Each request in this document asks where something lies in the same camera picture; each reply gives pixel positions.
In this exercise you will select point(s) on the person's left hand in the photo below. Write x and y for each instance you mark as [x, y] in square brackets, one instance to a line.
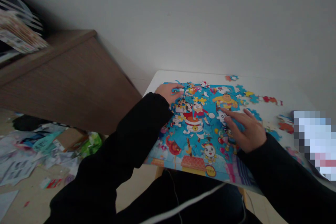
[165, 92]

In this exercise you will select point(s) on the person's right hand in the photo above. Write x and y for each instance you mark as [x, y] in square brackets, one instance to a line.
[249, 133]

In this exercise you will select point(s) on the single blue jigsaw piece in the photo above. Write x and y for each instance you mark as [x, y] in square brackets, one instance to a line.
[175, 92]

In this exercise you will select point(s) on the scattered loose puzzle pieces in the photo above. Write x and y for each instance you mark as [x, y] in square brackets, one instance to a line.
[262, 99]

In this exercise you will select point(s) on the colourful cartoon jigsaw puzzle board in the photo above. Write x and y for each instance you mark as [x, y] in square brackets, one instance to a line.
[194, 134]

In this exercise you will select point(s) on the green packet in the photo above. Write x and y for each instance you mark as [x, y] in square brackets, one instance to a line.
[92, 143]

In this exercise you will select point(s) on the brown wooden cabinet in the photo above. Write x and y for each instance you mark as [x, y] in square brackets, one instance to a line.
[68, 85]

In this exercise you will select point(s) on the brown cardboard box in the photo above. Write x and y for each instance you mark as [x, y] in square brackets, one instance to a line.
[70, 138]

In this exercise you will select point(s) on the pile of paper scraps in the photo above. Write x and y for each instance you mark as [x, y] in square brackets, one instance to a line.
[31, 153]

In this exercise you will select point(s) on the stack of books and papers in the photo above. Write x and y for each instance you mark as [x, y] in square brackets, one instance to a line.
[19, 33]

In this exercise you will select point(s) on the white paper sheet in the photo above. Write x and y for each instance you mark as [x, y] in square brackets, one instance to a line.
[6, 201]

